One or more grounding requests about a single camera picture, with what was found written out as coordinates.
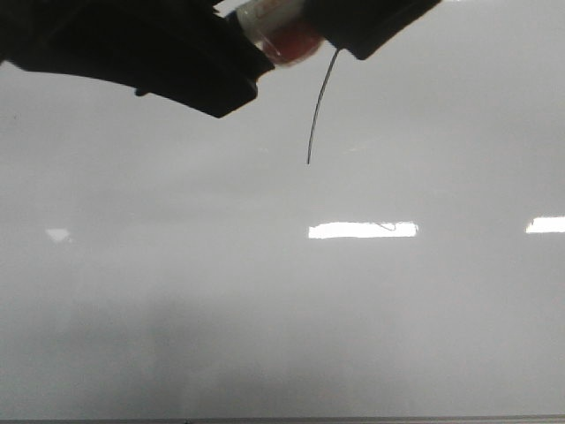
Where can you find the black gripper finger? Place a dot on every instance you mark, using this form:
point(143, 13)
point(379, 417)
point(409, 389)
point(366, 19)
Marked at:
point(180, 50)
point(361, 27)

